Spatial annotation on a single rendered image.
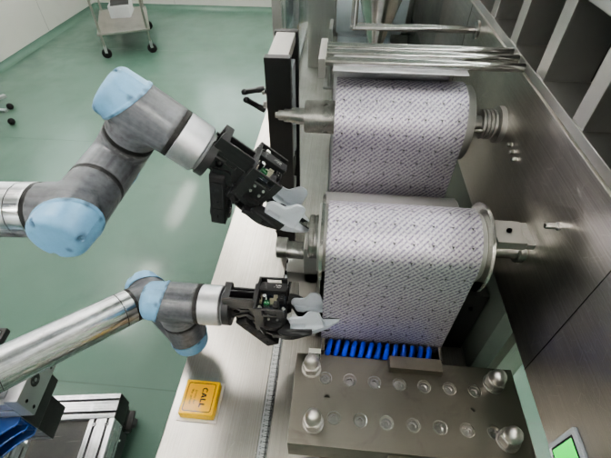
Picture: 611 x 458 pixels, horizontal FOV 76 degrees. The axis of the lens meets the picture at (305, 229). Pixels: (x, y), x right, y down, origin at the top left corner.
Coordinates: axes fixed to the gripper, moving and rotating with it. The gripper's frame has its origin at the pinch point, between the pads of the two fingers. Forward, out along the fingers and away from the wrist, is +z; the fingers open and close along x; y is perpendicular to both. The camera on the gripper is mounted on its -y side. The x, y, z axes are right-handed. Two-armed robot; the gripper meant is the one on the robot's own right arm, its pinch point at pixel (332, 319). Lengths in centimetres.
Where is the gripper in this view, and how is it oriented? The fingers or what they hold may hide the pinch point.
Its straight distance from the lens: 75.4
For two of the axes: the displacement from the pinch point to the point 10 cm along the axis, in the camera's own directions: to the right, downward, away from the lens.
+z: 10.0, 0.6, -0.6
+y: 0.0, -7.0, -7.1
